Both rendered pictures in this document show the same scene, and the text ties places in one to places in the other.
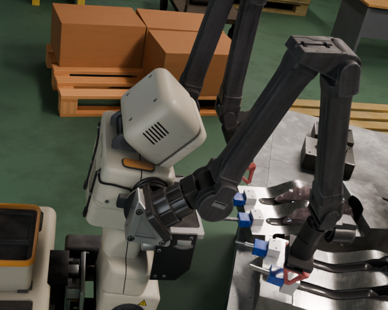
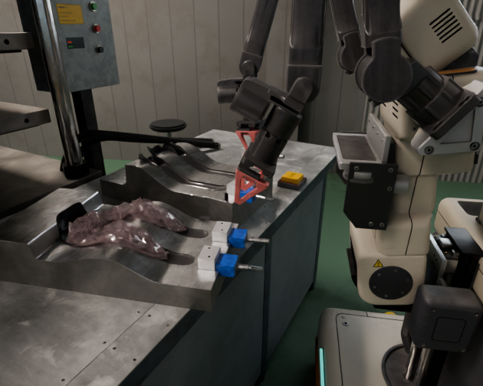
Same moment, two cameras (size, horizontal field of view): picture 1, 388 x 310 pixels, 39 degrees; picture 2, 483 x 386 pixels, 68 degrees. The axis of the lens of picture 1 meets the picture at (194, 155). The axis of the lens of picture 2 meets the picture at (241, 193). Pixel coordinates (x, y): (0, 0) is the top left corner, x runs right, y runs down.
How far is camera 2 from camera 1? 215 cm
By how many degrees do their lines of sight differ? 119
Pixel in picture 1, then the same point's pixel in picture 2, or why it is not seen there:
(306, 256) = not seen: hidden behind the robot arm
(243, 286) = (267, 213)
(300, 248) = not seen: hidden behind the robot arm
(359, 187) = (18, 231)
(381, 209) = (44, 205)
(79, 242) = (458, 292)
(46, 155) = not seen: outside the picture
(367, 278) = (172, 159)
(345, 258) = (165, 180)
